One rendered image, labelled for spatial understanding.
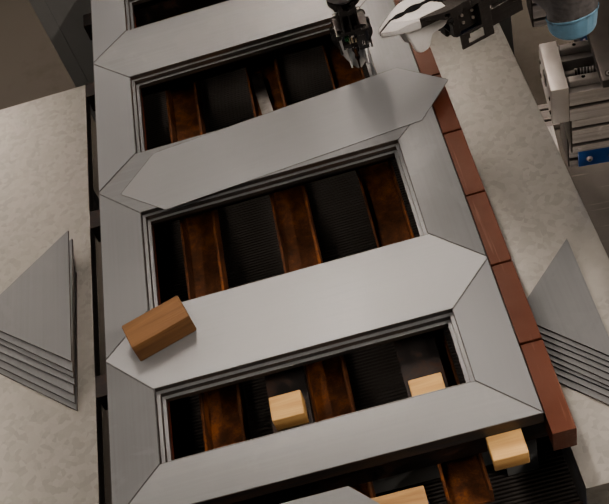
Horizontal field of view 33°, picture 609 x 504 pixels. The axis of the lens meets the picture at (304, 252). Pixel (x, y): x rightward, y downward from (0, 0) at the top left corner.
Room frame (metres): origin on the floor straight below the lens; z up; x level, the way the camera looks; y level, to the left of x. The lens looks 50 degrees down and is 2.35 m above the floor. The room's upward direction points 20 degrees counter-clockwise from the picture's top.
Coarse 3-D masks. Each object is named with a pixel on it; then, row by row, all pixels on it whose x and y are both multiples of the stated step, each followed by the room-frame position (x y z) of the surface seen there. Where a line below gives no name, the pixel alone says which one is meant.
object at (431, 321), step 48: (144, 0) 2.29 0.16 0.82; (240, 48) 1.94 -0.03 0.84; (144, 144) 1.75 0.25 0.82; (384, 144) 1.47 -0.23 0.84; (240, 192) 1.50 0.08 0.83; (144, 240) 1.46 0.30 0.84; (384, 336) 1.03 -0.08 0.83; (144, 384) 1.11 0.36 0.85; (192, 384) 1.08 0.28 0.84; (480, 432) 0.78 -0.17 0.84; (288, 480) 0.82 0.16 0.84
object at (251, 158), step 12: (252, 120) 1.68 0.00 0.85; (228, 132) 1.67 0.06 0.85; (240, 132) 1.65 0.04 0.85; (252, 132) 1.64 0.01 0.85; (228, 144) 1.63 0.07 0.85; (240, 144) 1.62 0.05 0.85; (252, 144) 1.60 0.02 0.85; (264, 144) 1.59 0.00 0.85; (240, 156) 1.58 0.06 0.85; (252, 156) 1.57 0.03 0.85; (264, 156) 1.56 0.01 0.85; (240, 168) 1.55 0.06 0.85; (252, 168) 1.53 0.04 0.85; (264, 168) 1.52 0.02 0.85; (240, 180) 1.51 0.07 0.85
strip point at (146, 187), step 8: (152, 160) 1.67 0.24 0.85; (144, 168) 1.65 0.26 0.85; (152, 168) 1.64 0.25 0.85; (136, 176) 1.64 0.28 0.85; (144, 176) 1.63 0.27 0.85; (152, 176) 1.62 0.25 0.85; (128, 184) 1.62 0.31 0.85; (136, 184) 1.61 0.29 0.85; (144, 184) 1.60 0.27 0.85; (152, 184) 1.60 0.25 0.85; (160, 184) 1.59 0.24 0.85; (128, 192) 1.60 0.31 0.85; (136, 192) 1.59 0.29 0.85; (144, 192) 1.58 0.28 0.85; (152, 192) 1.57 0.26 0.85; (160, 192) 1.56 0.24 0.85; (144, 200) 1.56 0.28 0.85; (152, 200) 1.55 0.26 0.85; (160, 200) 1.54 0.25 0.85
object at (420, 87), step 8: (400, 72) 1.65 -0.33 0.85; (408, 72) 1.64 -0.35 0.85; (416, 72) 1.63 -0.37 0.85; (408, 80) 1.62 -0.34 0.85; (416, 80) 1.61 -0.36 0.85; (424, 80) 1.60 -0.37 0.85; (432, 80) 1.59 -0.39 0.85; (408, 88) 1.60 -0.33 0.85; (416, 88) 1.59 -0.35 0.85; (424, 88) 1.58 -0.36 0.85; (432, 88) 1.57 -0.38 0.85; (416, 96) 1.56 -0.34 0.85; (424, 96) 1.56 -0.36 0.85; (432, 96) 1.55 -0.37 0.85; (416, 104) 1.54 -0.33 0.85; (424, 104) 1.53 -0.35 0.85; (432, 104) 1.53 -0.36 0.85; (424, 112) 1.51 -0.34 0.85
